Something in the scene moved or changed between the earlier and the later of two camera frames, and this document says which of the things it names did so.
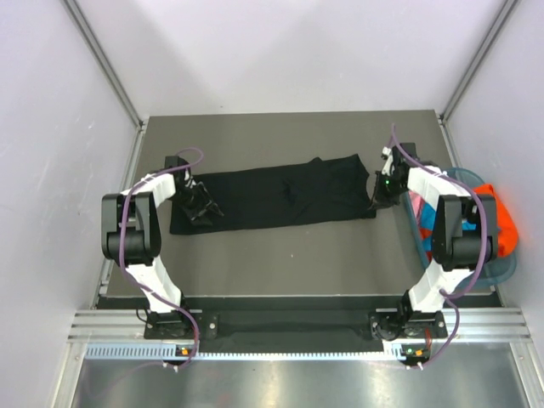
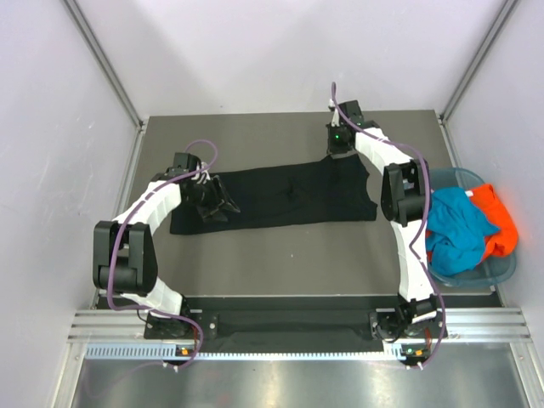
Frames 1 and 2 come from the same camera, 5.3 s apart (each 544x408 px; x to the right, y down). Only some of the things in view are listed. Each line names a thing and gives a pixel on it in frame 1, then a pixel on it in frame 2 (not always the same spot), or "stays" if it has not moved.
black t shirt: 317,192 stays
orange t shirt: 507,233 stays
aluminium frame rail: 473,325 stays
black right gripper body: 387,193 -> 336,142
